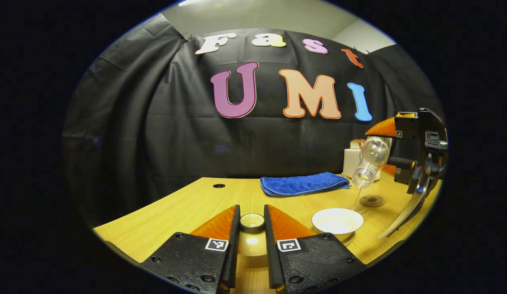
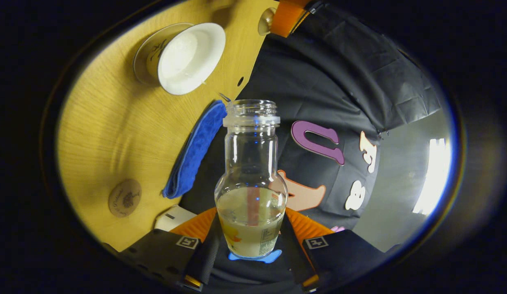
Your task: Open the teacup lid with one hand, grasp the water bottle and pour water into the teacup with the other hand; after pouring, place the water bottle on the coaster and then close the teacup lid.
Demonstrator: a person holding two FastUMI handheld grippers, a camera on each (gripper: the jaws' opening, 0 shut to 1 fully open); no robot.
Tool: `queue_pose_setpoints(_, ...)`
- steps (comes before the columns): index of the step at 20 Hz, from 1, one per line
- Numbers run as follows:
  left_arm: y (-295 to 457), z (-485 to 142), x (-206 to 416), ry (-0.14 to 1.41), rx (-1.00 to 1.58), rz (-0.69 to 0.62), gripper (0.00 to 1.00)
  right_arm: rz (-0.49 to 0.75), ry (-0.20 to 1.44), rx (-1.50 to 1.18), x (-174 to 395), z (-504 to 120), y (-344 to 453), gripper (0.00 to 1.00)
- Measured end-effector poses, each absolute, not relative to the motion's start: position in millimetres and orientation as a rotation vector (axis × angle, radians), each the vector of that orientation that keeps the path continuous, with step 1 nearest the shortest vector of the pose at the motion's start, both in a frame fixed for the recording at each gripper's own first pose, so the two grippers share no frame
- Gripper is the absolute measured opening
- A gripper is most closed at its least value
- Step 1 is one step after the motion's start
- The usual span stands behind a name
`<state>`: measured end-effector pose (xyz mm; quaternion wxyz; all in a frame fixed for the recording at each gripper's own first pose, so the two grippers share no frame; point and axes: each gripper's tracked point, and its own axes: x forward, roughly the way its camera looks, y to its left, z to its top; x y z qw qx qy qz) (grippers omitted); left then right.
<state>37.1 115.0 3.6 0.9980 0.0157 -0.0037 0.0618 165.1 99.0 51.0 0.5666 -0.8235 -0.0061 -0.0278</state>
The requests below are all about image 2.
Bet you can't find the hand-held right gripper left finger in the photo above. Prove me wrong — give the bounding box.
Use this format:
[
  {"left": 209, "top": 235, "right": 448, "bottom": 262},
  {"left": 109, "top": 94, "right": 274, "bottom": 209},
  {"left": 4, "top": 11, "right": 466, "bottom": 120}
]
[{"left": 116, "top": 207, "right": 225, "bottom": 291}]

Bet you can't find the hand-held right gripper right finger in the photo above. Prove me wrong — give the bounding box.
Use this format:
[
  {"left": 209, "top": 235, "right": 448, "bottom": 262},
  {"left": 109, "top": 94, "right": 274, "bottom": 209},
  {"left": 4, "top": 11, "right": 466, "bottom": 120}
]
[{"left": 278, "top": 207, "right": 401, "bottom": 291}]

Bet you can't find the cream teacup lid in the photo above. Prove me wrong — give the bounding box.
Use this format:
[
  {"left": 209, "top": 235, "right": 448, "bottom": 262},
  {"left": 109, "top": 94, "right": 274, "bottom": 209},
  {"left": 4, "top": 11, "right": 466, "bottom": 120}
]
[{"left": 258, "top": 7, "right": 277, "bottom": 36}]

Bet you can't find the clear glass water bottle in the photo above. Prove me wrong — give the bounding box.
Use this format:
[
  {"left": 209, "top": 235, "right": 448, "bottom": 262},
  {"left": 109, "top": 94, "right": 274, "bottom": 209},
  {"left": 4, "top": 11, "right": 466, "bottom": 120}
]
[{"left": 214, "top": 99, "right": 288, "bottom": 259}]

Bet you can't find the round cork coaster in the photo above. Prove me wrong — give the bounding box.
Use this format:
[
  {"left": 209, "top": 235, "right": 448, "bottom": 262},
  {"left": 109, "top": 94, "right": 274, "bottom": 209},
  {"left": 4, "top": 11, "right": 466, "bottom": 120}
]
[{"left": 108, "top": 179, "right": 142, "bottom": 218}]

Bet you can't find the cream teacup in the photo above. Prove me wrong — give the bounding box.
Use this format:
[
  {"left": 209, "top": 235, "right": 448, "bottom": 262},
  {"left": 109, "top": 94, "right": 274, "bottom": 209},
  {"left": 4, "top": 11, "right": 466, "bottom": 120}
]
[{"left": 146, "top": 22, "right": 226, "bottom": 96}]

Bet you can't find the cream toaster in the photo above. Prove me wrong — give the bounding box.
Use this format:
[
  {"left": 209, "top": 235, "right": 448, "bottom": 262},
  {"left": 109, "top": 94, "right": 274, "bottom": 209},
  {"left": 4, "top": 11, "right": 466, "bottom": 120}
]
[{"left": 154, "top": 205, "right": 197, "bottom": 232}]

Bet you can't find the blue towel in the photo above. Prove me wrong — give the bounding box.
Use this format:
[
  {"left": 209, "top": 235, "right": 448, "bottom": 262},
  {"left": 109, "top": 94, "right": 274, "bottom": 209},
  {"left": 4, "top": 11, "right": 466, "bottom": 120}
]
[{"left": 162, "top": 100, "right": 228, "bottom": 199}]

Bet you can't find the cream saucer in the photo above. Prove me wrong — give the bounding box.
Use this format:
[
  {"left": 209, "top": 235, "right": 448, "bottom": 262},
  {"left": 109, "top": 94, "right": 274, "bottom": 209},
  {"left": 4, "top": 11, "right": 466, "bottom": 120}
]
[{"left": 133, "top": 23, "right": 192, "bottom": 86}]

